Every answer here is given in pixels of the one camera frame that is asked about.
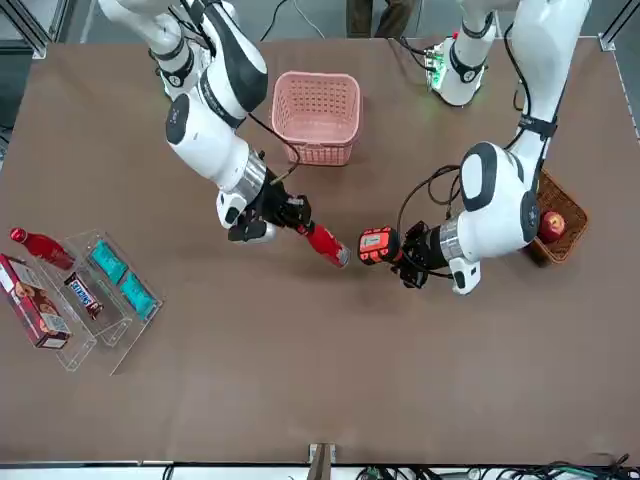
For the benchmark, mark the teal snack packet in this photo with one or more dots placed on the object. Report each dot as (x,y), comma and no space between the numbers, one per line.
(137,296)
(107,261)

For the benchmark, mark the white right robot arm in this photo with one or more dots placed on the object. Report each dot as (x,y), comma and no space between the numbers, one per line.
(210,130)

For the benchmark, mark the Snickers chocolate bar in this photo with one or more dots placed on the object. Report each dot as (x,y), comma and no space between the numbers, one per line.
(84,296)

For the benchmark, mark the clear acrylic shelf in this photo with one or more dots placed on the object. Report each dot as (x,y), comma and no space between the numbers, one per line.
(115,340)

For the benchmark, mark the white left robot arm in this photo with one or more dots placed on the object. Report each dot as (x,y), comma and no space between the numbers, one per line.
(495,200)

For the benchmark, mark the red apple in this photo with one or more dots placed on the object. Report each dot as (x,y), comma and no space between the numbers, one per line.
(552,227)

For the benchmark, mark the brown wicker basket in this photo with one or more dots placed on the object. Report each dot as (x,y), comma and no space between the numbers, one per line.
(570,220)

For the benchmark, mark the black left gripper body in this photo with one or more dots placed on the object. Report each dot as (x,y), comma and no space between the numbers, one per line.
(432,250)

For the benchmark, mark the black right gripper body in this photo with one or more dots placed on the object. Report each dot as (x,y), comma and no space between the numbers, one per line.
(267,205)

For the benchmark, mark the person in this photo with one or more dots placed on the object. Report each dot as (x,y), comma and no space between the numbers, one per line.
(385,17)

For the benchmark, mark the red Coca-Cola bottle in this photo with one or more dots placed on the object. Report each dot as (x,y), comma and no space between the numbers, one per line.
(42,247)
(327,245)

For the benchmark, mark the pink plastic basket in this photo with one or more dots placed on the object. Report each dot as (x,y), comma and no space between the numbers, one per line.
(315,135)

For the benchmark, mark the red cookie box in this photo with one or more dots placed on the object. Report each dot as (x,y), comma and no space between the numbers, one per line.
(30,300)

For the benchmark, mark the aluminium frame post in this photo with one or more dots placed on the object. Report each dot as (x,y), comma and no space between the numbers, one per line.
(322,462)

